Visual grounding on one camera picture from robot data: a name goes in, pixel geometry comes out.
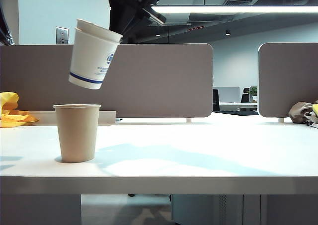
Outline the black background office chair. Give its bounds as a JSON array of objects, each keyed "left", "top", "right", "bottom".
[{"left": 240, "top": 87, "right": 250, "bottom": 103}]

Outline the brown kraft paper cup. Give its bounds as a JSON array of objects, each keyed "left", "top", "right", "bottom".
[{"left": 53, "top": 104, "right": 102, "bottom": 163}]

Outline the green potted plant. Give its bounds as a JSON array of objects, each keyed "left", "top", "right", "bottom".
[{"left": 249, "top": 86, "right": 258, "bottom": 103}]

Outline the white background partition screen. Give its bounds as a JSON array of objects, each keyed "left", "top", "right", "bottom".
[{"left": 213, "top": 86, "right": 240, "bottom": 104}]

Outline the narrow grey-brown desk divider panel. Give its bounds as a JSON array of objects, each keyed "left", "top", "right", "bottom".
[{"left": 258, "top": 42, "right": 318, "bottom": 118}]

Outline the white background desk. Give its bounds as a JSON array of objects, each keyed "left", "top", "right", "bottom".
[{"left": 219, "top": 102, "right": 258, "bottom": 111}]

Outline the wide grey-brown desk divider panel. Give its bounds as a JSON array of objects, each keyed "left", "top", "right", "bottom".
[{"left": 0, "top": 43, "right": 214, "bottom": 118}]

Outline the metal wall switch plate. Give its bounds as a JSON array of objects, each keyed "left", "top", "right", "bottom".
[{"left": 55, "top": 26, "right": 70, "bottom": 45}]

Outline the yellow cloth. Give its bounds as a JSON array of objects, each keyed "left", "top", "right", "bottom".
[{"left": 0, "top": 92, "right": 39, "bottom": 128}]

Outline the dark background chair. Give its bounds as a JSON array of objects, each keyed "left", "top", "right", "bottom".
[{"left": 212, "top": 89, "right": 220, "bottom": 111}]

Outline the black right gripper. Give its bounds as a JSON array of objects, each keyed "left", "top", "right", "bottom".
[{"left": 108, "top": 0, "right": 167, "bottom": 45}]

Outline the grey under-desk cabinet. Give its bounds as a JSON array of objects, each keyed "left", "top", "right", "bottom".
[{"left": 171, "top": 194, "right": 268, "bottom": 225}]

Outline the white paper cup blue logo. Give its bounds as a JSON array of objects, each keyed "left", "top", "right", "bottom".
[
  {"left": 76, "top": 18, "right": 124, "bottom": 44},
  {"left": 68, "top": 27, "right": 121, "bottom": 90}
]

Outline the long ceiling light strip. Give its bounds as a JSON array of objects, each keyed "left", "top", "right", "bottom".
[{"left": 151, "top": 5, "right": 318, "bottom": 14}]

